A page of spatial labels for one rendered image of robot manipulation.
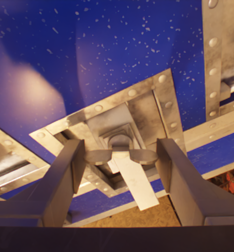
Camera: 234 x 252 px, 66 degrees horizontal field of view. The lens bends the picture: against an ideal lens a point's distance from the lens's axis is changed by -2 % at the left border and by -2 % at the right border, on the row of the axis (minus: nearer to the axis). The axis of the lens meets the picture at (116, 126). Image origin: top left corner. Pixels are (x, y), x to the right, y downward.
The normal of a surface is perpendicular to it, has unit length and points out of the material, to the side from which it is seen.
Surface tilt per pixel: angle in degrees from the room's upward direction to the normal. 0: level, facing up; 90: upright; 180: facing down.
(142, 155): 114
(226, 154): 90
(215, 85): 90
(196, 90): 90
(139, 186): 90
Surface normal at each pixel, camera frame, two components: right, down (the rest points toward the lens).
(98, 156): -0.01, -0.96
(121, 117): 0.00, 0.29
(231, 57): 0.22, 0.70
